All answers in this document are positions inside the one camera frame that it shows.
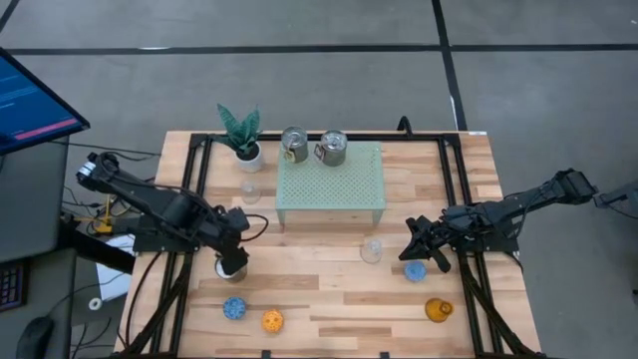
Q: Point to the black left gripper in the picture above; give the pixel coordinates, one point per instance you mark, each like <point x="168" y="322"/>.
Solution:
<point x="231" y="227"/>

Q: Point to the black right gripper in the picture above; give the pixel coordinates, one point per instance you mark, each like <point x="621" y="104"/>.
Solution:
<point x="451" y="227"/>

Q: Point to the silver tin candle with tag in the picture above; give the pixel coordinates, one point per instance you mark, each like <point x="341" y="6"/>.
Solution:
<point x="333" y="144"/>
<point x="219" y="268"/>
<point x="295" y="139"/>

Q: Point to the clear ribbed glass candle holder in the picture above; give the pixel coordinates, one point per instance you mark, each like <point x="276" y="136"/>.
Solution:
<point x="372" y="251"/>
<point x="250" y="194"/>

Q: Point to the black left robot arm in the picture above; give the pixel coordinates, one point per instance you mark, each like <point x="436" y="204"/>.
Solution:
<point x="164" y="209"/>

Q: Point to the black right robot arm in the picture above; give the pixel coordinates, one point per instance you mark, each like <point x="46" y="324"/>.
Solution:
<point x="528" y="199"/>

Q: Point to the white plant pot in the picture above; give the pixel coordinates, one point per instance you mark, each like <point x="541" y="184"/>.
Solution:
<point x="251" y="162"/>

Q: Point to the green perforated metal shelf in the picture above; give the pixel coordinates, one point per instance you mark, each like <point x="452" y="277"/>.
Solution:
<point x="334" y="187"/>

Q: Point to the white paper sheet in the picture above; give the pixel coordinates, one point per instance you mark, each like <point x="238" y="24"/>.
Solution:
<point x="113" y="284"/>

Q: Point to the green snake plant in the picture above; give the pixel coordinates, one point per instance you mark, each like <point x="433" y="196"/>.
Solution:
<point x="241" y="129"/>

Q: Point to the white tape roll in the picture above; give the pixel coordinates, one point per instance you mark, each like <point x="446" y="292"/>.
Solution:
<point x="95" y="303"/>

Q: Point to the black computer mouse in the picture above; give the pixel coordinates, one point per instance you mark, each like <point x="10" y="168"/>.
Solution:
<point x="35" y="336"/>

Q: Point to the black keyboard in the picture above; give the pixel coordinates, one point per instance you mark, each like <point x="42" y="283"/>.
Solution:
<point x="11" y="286"/>

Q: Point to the black computer monitor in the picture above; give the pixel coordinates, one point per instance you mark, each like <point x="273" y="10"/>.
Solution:
<point x="30" y="105"/>

